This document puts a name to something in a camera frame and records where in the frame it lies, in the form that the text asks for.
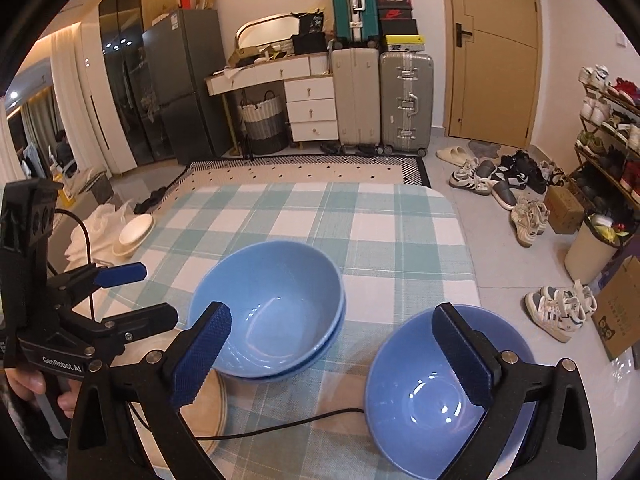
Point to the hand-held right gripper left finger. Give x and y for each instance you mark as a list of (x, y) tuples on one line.
[(200, 360)]

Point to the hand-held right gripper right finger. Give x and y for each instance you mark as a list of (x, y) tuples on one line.
[(460, 360)]

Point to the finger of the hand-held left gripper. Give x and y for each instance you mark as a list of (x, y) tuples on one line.
[(145, 321), (120, 272)]

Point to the large cream plate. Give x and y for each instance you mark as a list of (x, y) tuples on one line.
[(212, 410)]

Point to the blue bowl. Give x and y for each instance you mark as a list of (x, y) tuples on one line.
[(280, 310), (330, 340), (415, 400)]

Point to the person's left hand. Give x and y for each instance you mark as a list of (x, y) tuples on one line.
[(27, 385)]

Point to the small cream bowl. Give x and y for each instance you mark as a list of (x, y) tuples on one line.
[(135, 227), (122, 252)]

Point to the white plastic bag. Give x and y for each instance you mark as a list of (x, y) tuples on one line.
[(100, 230)]

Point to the black slippers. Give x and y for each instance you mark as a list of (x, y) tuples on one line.
[(150, 200)]

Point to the white blue sneaker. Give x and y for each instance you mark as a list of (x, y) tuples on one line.
[(575, 305), (550, 317)]

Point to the white trash bin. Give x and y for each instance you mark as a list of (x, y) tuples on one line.
[(590, 255)]

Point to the printed flat cardboard box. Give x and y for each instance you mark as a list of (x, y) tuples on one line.
[(620, 310)]

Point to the teal checked tablecloth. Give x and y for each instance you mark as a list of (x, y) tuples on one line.
[(350, 220)]

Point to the small brown cardboard box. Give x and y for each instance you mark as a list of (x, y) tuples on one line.
[(562, 210)]

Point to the pile of loose shoes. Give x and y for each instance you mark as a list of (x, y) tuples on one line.
[(500, 180)]

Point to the black glass cabinet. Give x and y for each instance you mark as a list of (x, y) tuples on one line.
[(125, 85)]

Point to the white curtain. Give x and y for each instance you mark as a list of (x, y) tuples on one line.
[(75, 85)]

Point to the dark grey fridge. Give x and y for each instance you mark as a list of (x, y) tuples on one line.
[(185, 90)]

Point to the woven laundry basket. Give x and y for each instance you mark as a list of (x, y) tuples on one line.
[(262, 120)]

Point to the black white patterned rug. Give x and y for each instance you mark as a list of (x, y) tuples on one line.
[(300, 161)]

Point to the white vanity desk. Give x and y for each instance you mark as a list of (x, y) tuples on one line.
[(310, 105)]

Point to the silver suitcase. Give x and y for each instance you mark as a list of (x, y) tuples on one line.
[(405, 105)]

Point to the gold metal shoe rack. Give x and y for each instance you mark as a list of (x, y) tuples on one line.
[(582, 125)]

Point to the beige suitcase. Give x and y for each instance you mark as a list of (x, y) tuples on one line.
[(355, 100)]

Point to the rows of racked shoes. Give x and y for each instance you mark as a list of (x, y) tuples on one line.
[(607, 110)]

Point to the black bag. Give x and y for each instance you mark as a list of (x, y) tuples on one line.
[(310, 35)]

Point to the tan wooden door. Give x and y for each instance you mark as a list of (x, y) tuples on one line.
[(492, 50)]

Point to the yellow black shoe box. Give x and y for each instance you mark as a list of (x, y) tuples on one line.
[(402, 44)]

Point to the teal suitcase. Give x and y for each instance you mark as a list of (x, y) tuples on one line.
[(352, 5)]

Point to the white light switch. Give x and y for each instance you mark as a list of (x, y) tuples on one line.
[(623, 40)]

